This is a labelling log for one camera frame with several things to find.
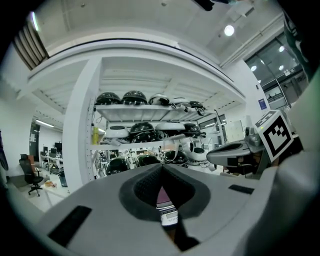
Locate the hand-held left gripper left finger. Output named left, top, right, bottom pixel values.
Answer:
left=36, top=163, right=184, bottom=256

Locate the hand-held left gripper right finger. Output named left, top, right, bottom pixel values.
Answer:
left=162, top=163, right=262, bottom=252

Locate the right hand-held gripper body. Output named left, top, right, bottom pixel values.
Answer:
left=243, top=109, right=295, bottom=164

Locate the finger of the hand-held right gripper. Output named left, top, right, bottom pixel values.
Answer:
left=206, top=139, right=251, bottom=167

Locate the dark red rice cooker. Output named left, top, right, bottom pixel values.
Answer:
left=155, top=185, right=180, bottom=227

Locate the white desk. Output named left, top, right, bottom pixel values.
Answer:
left=41, top=180, right=73, bottom=204

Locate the yellow bottle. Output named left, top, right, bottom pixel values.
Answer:
left=91, top=126, right=100, bottom=146

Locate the row of black monitors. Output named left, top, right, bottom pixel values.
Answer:
left=39, top=142, right=63, bottom=161

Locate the black office chair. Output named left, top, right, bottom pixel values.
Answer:
left=19, top=153, right=45, bottom=198

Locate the collection of black white helmets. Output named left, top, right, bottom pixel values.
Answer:
left=94, top=91, right=219, bottom=176

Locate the white metal shelf rack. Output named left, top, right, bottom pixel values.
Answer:
left=17, top=38, right=248, bottom=187

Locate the round ceiling light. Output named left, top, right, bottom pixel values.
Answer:
left=223, top=24, right=236, bottom=37

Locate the mezzanine railing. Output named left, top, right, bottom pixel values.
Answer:
left=13, top=23, right=50, bottom=71

